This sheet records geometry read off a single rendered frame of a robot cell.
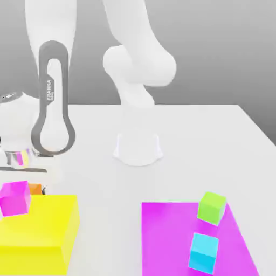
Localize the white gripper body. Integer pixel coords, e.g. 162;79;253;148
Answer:
0;165;61;184

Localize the small orange cube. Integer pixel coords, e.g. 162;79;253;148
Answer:
28;183;43;196

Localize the small magenta cube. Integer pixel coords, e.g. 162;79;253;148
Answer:
0;180;32;217

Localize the small green cube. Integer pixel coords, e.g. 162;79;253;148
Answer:
197;191;227;227

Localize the small cyan cube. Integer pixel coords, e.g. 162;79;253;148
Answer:
188;232;219;275

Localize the large yellow box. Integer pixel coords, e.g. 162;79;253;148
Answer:
0;194;80;276

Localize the large magenta box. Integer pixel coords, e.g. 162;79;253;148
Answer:
141;202;260;276

